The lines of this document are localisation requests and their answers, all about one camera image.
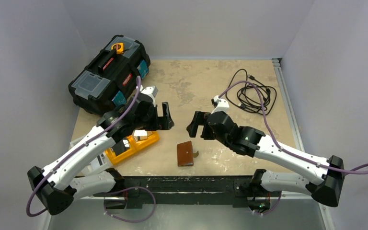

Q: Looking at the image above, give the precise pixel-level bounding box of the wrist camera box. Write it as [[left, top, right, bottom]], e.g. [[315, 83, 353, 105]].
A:
[[140, 86, 158, 107], [211, 95, 230, 114]]

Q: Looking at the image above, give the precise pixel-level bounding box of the aluminium right side rail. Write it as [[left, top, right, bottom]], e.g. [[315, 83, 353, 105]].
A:
[[272, 59, 305, 152]]

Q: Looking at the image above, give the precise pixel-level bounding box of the yellow plastic divided bin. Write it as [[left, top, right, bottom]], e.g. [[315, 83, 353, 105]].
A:
[[104, 131, 160, 165]]

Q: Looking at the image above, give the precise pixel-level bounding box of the aluminium front frame rail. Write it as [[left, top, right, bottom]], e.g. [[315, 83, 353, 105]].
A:
[[46, 177, 327, 201]]

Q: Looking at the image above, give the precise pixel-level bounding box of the orange tape measure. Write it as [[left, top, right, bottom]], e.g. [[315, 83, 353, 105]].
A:
[[111, 43, 125, 54]]

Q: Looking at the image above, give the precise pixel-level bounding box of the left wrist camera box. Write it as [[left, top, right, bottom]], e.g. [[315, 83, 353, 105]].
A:
[[140, 86, 158, 107]]

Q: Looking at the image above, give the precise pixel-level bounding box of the brown leather card holder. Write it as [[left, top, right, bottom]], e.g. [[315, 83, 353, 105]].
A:
[[177, 141, 199, 167]]

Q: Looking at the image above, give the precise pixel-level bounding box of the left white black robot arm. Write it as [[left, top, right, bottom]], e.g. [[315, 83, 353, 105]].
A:
[[26, 93, 174, 217]]

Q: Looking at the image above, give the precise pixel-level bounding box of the black plastic toolbox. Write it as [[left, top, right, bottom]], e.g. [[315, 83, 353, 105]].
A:
[[68, 35, 150, 116]]

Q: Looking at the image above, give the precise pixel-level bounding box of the black coiled usb cable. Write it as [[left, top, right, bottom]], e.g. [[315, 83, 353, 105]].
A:
[[225, 68, 277, 116]]

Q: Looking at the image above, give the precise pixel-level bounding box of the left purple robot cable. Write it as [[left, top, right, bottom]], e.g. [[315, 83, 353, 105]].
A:
[[25, 75, 157, 223]]

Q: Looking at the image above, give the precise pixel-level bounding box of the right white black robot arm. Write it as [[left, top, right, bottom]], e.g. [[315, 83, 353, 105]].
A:
[[186, 111, 345, 207]]

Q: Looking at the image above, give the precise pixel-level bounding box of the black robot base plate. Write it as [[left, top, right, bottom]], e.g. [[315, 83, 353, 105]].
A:
[[96, 175, 280, 209]]

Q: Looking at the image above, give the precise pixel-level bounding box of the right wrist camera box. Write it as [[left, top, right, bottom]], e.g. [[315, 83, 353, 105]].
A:
[[211, 95, 230, 114]]

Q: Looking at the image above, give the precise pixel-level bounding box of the card in left compartment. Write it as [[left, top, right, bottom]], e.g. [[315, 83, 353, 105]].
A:
[[111, 139, 130, 156]]

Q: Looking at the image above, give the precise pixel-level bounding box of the white card under stack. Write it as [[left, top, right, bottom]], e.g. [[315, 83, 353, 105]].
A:
[[132, 130, 149, 142]]

